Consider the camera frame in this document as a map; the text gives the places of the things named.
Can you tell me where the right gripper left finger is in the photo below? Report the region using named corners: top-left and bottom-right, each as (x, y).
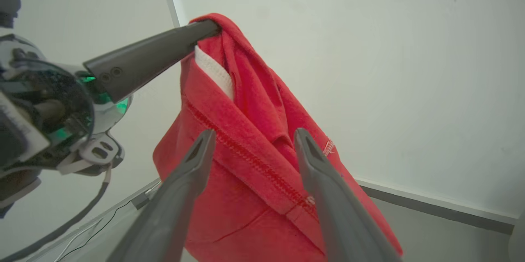
top-left (106, 129), bottom-right (217, 262)

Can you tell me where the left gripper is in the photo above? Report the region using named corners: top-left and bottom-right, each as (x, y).
top-left (0, 20), bottom-right (222, 180)

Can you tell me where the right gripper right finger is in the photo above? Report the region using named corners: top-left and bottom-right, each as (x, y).
top-left (294, 128), bottom-right (403, 262)

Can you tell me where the red clothing item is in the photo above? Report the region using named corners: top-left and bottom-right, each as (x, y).
top-left (153, 13), bottom-right (403, 262)

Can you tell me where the thin black floor cable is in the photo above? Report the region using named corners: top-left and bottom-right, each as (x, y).
top-left (55, 191), bottom-right (161, 262)

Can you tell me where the thin white floor cable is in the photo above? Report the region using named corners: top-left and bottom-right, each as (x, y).
top-left (52, 218), bottom-right (105, 262)

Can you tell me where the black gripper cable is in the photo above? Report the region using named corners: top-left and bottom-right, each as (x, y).
top-left (0, 168), bottom-right (113, 262)

